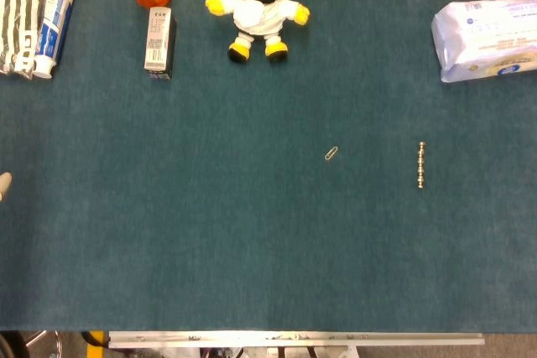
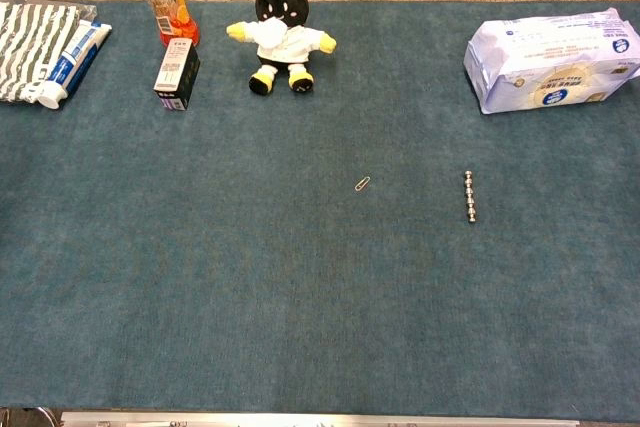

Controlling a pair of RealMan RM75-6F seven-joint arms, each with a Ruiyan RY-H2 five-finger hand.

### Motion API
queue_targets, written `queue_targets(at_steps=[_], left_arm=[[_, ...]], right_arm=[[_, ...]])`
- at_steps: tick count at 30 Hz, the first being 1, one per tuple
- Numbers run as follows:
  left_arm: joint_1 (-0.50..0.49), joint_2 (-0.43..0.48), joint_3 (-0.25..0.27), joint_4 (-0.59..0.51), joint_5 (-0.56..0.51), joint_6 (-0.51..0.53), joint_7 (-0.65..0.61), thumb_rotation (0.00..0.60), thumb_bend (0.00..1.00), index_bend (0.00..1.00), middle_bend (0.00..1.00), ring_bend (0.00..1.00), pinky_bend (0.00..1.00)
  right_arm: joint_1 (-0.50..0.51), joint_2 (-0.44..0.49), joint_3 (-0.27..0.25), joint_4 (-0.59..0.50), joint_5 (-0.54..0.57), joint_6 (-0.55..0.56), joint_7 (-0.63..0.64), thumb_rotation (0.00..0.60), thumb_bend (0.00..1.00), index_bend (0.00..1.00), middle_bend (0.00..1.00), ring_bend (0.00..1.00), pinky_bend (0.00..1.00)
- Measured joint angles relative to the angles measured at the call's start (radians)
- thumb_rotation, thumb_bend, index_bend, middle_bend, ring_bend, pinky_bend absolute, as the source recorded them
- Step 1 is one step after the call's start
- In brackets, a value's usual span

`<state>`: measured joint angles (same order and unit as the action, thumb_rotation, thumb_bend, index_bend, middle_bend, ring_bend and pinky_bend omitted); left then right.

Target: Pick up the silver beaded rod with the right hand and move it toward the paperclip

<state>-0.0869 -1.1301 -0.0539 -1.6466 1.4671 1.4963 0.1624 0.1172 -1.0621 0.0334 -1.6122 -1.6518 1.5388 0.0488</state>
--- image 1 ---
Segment white wet wipes pack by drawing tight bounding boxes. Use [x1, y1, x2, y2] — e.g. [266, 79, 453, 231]
[430, 0, 537, 84]

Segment gold bead chain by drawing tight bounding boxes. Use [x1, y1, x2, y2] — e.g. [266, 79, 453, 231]
[416, 141, 427, 190]

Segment white blue toothpaste tube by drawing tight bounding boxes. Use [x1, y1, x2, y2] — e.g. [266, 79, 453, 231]
[32, 0, 81, 80]

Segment white black barcode box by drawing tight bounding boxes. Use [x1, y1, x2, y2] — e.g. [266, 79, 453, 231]
[143, 6, 178, 81]

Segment aluminium frame rail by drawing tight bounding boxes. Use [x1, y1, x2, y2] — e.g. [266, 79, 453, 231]
[107, 330, 486, 350]

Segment black white yellow plush doll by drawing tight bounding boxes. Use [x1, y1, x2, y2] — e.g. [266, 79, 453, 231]
[204, 0, 311, 64]

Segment black white striped bag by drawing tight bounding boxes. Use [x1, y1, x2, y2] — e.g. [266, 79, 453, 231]
[0, 0, 63, 80]

